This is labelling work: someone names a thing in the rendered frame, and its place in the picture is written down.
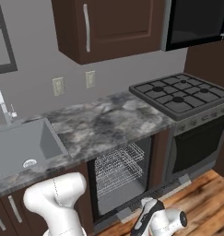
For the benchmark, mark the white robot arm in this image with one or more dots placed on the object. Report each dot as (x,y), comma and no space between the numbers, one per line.
(59,201)

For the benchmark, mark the steel oven with black door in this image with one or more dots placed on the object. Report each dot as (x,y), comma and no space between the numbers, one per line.
(196,147)

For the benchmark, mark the grey dishwasher door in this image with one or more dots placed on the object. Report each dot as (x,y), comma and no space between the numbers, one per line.
(184,181)

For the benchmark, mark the black gas hob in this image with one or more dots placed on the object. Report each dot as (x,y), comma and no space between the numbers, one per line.
(181,95)

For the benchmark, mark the grey sink basin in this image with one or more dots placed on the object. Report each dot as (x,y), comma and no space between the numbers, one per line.
(21,147)

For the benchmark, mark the silver sink tap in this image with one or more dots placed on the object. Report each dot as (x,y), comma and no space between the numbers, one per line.
(2,106)

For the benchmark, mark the brown tall cupboard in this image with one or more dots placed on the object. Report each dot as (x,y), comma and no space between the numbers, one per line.
(208,64)

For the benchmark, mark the grey framed window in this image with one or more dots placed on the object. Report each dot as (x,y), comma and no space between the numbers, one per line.
(10,52)

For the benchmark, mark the black microwave oven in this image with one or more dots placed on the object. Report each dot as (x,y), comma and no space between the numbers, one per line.
(196,21)

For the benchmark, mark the beige wall socket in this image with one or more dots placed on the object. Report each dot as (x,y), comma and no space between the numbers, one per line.
(58,86)
(90,79)

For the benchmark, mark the brown wall cupboard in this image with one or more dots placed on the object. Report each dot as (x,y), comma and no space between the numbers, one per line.
(122,27)

